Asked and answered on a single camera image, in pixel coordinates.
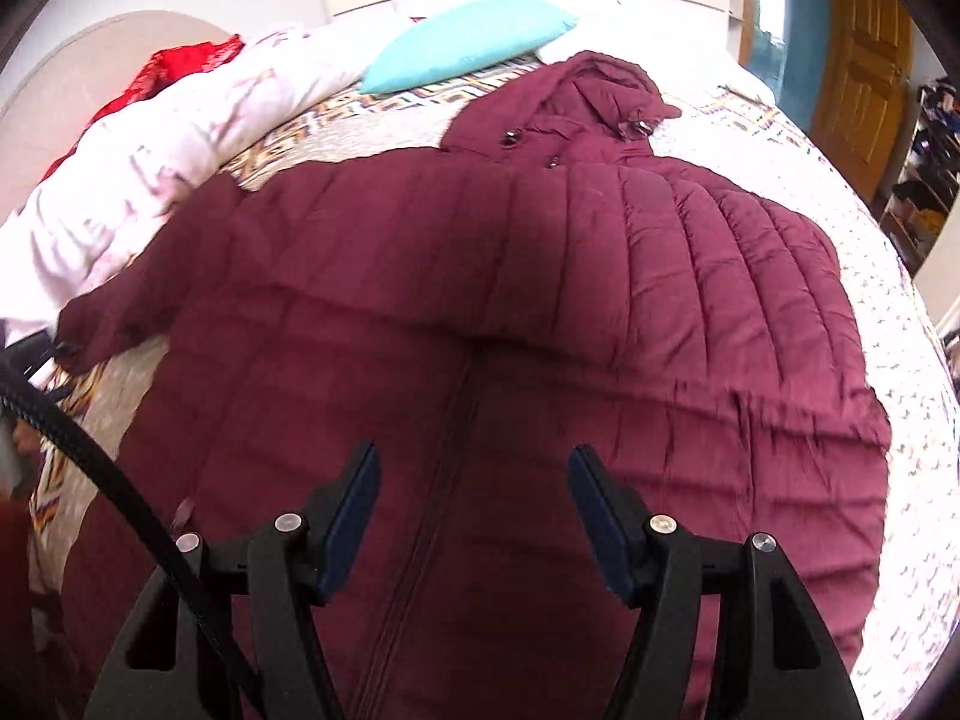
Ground teal pillow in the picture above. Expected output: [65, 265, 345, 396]
[358, 0, 582, 95]

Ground white pink floral duvet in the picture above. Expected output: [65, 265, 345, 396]
[0, 15, 421, 350]

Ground red cloth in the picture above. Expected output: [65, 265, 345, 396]
[45, 34, 247, 173]

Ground beige quilted bedspread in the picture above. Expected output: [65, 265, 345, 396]
[30, 82, 960, 706]

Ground black braided cable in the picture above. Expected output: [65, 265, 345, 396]
[0, 371, 263, 720]

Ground beige padded headboard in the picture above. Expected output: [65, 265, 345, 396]
[0, 10, 233, 226]

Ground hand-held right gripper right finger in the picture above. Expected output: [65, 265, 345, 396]
[567, 444, 863, 720]

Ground blue glass door panel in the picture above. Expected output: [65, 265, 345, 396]
[750, 0, 833, 132]

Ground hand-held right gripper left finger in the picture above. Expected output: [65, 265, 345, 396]
[82, 441, 383, 720]

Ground wooden door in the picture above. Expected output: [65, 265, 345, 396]
[810, 0, 916, 200]

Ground clothes rack with clothes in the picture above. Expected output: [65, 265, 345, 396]
[877, 75, 960, 271]

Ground maroon comforter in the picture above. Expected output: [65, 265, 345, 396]
[56, 51, 893, 720]

